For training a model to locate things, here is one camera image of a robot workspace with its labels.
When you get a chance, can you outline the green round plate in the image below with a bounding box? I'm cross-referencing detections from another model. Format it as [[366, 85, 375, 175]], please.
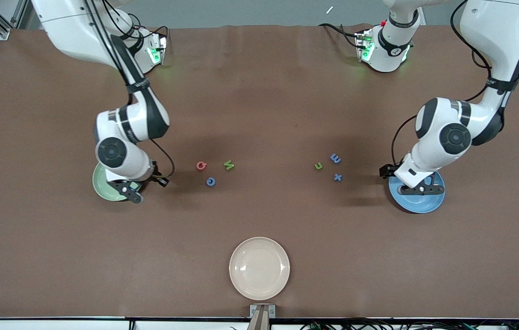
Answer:
[[92, 162, 146, 203]]

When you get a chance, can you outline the blue round plate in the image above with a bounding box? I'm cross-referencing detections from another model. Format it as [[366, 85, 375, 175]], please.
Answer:
[[388, 170, 446, 214]]

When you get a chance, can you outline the brown table mat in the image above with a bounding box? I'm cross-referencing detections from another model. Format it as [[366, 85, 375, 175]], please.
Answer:
[[0, 24, 519, 319]]

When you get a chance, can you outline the silver connector box green light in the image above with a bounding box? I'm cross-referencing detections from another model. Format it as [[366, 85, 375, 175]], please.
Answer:
[[355, 30, 374, 62]]

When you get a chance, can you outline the beige round plate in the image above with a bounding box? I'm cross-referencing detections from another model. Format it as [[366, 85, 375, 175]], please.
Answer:
[[229, 236, 290, 301]]

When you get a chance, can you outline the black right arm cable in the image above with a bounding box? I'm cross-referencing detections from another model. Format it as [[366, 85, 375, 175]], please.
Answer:
[[86, 0, 176, 180]]

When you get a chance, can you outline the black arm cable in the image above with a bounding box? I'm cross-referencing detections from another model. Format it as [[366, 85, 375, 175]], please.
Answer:
[[86, 0, 176, 180], [391, 0, 493, 169]]

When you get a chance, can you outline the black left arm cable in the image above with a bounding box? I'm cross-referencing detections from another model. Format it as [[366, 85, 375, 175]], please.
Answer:
[[391, 0, 493, 169]]

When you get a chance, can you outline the black base power cable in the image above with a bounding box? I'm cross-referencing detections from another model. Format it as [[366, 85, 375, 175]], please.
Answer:
[[318, 23, 361, 49]]

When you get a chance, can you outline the grey bracket with post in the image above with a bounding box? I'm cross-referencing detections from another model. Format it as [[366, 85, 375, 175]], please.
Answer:
[[250, 304, 276, 330]]

